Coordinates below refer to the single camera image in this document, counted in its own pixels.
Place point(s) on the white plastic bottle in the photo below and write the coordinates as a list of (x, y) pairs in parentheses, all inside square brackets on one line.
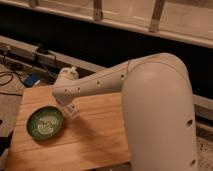
[(71, 110)]

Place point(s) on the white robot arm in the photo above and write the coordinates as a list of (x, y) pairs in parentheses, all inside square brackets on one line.
[(157, 104)]

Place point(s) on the green ceramic bowl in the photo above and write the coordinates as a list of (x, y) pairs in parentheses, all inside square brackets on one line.
[(45, 123)]

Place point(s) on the wooden table board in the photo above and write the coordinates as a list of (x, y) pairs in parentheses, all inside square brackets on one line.
[(95, 138)]

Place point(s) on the blue box on floor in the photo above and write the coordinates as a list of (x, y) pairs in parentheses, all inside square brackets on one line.
[(31, 80)]

